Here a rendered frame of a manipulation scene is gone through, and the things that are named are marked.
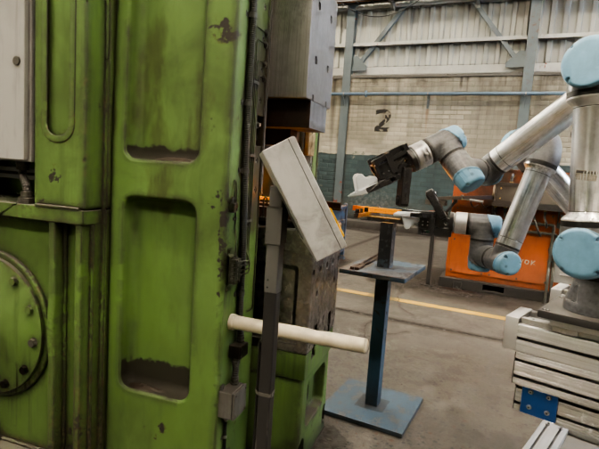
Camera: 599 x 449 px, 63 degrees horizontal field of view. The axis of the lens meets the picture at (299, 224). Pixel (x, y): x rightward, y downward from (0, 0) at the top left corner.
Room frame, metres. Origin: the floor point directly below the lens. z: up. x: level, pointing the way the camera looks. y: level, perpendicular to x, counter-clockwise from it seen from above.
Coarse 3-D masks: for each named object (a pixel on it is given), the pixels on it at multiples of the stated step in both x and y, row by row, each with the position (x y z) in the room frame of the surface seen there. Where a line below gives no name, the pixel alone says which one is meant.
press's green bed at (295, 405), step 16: (256, 352) 1.73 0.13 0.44; (288, 352) 1.69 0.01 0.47; (320, 352) 1.85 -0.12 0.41; (256, 368) 1.73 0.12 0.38; (288, 368) 1.69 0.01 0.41; (304, 368) 1.67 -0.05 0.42; (320, 368) 1.96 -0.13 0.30; (288, 384) 1.69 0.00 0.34; (304, 384) 1.69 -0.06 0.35; (320, 384) 1.96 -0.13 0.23; (288, 400) 1.69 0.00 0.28; (304, 400) 1.71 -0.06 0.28; (320, 400) 1.95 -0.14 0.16; (288, 416) 1.69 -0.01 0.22; (304, 416) 1.72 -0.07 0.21; (320, 416) 1.94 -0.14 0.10; (272, 432) 1.71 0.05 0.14; (288, 432) 1.69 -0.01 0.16; (304, 432) 1.73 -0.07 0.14; (320, 432) 1.96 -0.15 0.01; (272, 448) 1.71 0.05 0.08; (288, 448) 1.69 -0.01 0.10; (304, 448) 1.74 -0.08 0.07
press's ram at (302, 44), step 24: (288, 0) 1.70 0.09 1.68; (312, 0) 1.67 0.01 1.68; (288, 24) 1.69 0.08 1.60; (312, 24) 1.68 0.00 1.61; (288, 48) 1.69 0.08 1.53; (312, 48) 1.69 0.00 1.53; (288, 72) 1.69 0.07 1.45; (312, 72) 1.71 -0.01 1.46; (288, 96) 1.69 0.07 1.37; (312, 96) 1.75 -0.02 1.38
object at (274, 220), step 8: (280, 192) 1.21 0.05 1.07; (272, 208) 1.24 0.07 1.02; (280, 208) 1.23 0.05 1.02; (288, 208) 1.20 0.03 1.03; (272, 216) 1.24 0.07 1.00; (280, 216) 1.23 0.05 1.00; (272, 224) 1.24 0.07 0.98; (280, 224) 1.23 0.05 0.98; (296, 224) 1.21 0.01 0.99; (272, 232) 1.24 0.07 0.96; (280, 232) 1.23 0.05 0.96; (272, 240) 1.24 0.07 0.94; (280, 240) 1.23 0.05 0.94
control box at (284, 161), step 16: (288, 144) 1.08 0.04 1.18; (272, 160) 1.08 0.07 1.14; (288, 160) 1.08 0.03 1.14; (304, 160) 1.09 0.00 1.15; (272, 176) 1.22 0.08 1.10; (288, 176) 1.08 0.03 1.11; (304, 176) 1.09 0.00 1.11; (288, 192) 1.08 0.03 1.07; (304, 192) 1.09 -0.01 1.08; (320, 192) 1.09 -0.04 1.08; (304, 208) 1.09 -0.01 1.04; (320, 208) 1.09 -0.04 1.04; (304, 224) 1.09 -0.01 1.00; (320, 224) 1.09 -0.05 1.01; (336, 224) 1.10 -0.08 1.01; (304, 240) 1.18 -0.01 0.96; (320, 240) 1.09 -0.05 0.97; (336, 240) 1.10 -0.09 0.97; (320, 256) 1.09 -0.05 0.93
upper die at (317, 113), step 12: (276, 108) 1.76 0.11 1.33; (288, 108) 1.74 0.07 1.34; (300, 108) 1.73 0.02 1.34; (312, 108) 1.74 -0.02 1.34; (324, 108) 1.88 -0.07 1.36; (276, 120) 1.76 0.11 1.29; (288, 120) 1.74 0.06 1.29; (300, 120) 1.73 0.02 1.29; (312, 120) 1.75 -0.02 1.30; (324, 120) 1.89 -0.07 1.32; (312, 132) 1.91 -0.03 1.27; (324, 132) 1.90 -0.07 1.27
